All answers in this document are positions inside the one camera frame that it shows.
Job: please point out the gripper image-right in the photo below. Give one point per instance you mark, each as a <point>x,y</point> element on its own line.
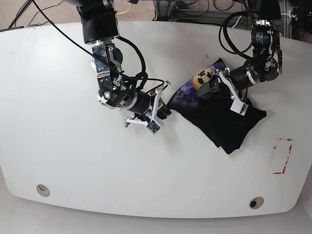
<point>212,88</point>

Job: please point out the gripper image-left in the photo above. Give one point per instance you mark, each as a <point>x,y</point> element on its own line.
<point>146,107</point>

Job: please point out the black t-shirt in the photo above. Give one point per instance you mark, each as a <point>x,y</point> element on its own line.
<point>225,128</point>

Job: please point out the black robot arm image-left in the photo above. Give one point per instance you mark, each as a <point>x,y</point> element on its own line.
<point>116,89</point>

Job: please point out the red tape rectangle marking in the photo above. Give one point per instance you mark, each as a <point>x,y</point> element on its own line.
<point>281,154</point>

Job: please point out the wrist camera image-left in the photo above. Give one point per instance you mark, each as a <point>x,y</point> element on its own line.
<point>153,127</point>

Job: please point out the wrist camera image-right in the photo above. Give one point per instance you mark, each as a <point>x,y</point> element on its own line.
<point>239,107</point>

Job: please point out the aluminium frame stand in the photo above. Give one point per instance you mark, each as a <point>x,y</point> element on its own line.
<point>215,11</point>

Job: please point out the right table cable grommet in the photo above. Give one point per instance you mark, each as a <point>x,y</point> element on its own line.
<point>256,203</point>

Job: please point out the table cable grommet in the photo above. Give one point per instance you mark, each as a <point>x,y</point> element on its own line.
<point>43,190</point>
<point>256,203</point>

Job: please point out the left table cable grommet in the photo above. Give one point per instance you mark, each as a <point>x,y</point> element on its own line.
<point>43,190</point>

